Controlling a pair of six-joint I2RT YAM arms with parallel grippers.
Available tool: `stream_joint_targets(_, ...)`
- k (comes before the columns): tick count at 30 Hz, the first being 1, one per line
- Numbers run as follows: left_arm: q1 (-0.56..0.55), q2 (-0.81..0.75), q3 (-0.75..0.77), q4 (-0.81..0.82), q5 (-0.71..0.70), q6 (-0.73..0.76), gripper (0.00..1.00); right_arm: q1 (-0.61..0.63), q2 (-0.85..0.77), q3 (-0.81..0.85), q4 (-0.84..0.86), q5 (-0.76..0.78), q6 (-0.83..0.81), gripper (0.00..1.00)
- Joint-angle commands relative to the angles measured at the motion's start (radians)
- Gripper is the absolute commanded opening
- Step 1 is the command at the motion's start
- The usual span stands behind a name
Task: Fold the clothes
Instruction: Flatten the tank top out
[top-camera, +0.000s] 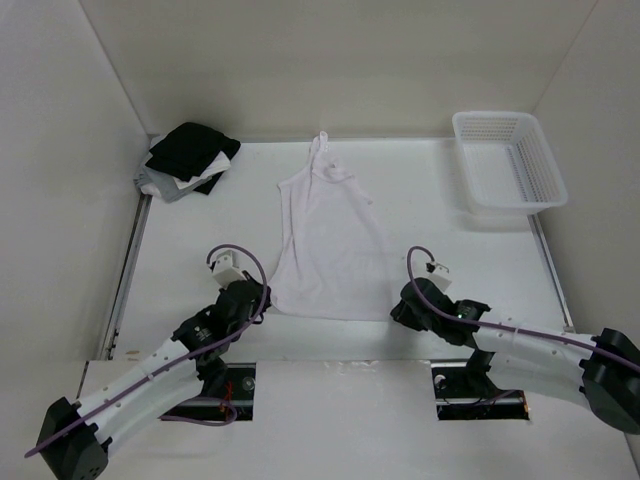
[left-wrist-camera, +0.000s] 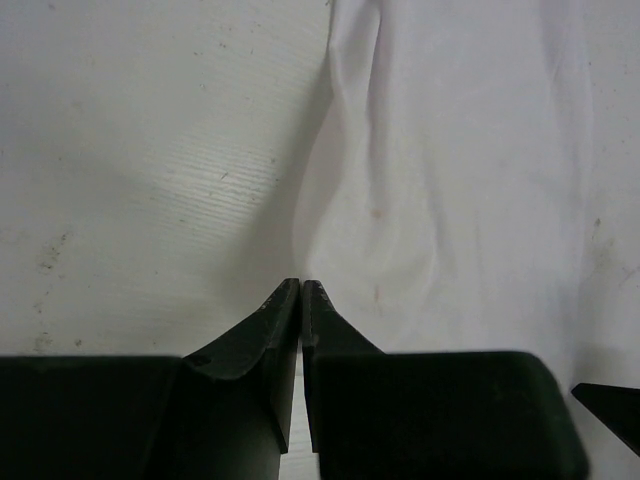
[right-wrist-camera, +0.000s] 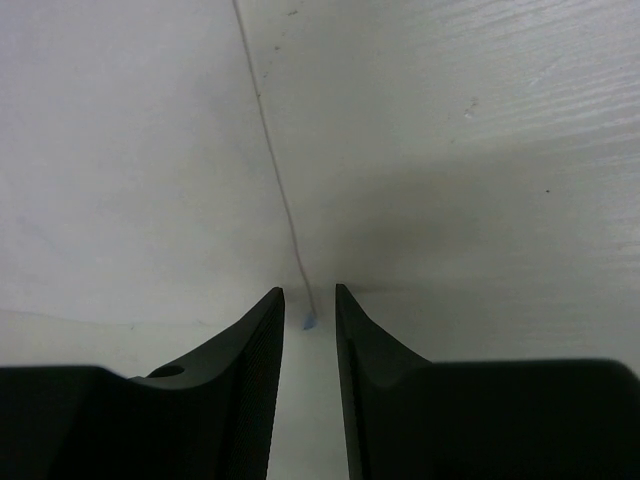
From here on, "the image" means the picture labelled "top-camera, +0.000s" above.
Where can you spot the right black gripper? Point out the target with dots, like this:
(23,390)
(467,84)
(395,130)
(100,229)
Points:
(402,312)

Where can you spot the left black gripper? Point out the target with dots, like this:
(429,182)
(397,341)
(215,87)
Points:
(261,298)

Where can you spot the white tank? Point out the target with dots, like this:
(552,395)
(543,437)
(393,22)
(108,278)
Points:
(220,164)
(335,262)

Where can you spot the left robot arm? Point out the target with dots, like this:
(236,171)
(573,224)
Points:
(77,438)

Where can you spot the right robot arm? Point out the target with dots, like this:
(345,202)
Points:
(599,373)

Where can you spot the bottom black folded tank top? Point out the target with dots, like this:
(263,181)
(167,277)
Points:
(206,187)

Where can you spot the white folded tank top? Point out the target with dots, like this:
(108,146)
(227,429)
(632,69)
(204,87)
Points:
(220,164)

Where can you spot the white plastic mesh basket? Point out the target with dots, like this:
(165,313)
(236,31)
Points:
(507,165)

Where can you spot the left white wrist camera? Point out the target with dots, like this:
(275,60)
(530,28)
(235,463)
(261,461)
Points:
(224,266)

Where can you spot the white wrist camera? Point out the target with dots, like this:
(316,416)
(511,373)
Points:
(439,275)
(224,266)

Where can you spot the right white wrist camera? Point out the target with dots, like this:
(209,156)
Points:
(439,275)

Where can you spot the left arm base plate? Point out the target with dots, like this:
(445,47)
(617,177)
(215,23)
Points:
(229,395)

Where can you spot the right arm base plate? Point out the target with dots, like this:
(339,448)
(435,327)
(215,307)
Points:
(465,395)

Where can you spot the left aluminium table rail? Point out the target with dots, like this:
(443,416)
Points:
(114,317)

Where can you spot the aluminium table rail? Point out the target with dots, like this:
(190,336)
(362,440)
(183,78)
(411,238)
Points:
(114,317)
(551,271)

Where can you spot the right aluminium table rail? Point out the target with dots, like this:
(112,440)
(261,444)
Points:
(551,271)

